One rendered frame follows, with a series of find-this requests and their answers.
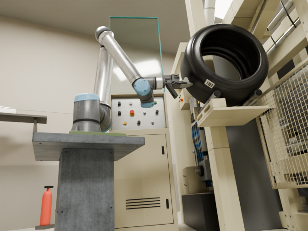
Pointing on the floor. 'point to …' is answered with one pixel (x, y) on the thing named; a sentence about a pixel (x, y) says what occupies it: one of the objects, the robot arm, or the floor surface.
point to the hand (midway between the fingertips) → (191, 85)
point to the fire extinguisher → (46, 210)
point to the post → (218, 146)
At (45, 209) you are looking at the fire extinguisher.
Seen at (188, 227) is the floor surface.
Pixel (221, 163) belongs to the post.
